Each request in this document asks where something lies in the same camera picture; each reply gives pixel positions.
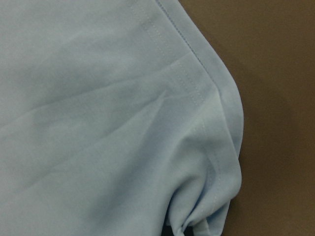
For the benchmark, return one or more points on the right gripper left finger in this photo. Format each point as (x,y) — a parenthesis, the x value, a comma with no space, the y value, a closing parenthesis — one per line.
(167,231)

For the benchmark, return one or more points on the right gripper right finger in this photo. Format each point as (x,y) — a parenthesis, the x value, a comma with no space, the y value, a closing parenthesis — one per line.
(188,231)

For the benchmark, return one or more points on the light blue t-shirt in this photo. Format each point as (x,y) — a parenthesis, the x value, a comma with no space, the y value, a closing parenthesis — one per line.
(117,117)

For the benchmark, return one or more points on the brown paper table cover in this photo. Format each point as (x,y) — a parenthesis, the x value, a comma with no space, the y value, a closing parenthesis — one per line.
(269,48)

